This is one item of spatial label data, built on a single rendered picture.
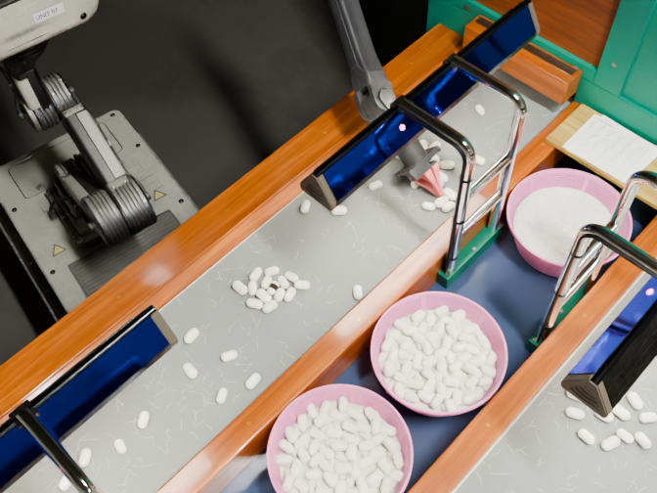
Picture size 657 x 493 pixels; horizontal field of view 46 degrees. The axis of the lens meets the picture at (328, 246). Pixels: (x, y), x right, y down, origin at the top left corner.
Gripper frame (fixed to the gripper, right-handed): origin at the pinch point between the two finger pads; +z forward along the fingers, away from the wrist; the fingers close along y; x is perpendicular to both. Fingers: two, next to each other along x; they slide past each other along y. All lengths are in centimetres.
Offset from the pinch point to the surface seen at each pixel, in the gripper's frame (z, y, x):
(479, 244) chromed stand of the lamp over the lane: 13.3, -2.0, -5.5
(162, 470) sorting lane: 3, -83, 1
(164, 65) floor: -67, 28, 158
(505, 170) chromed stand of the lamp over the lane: -0.7, 2.3, -21.5
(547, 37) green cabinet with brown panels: -11.9, 45.0, -6.5
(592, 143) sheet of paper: 12.2, 33.5, -13.3
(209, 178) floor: -24, 2, 121
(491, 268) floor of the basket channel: 19.4, -2.9, -5.5
